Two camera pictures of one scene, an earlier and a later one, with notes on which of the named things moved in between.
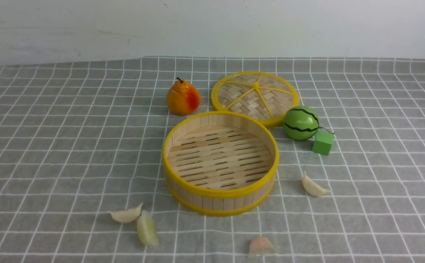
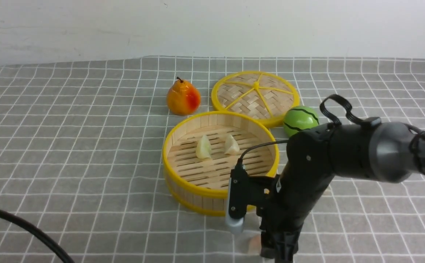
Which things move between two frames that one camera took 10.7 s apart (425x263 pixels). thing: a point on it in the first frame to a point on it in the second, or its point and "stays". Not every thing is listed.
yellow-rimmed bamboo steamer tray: (219, 163) stays
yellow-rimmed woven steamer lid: (260, 98) stays
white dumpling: (126, 215) to (231, 146)
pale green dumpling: (146, 229) to (203, 149)
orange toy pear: (183, 98) stays
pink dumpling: (261, 246) stays
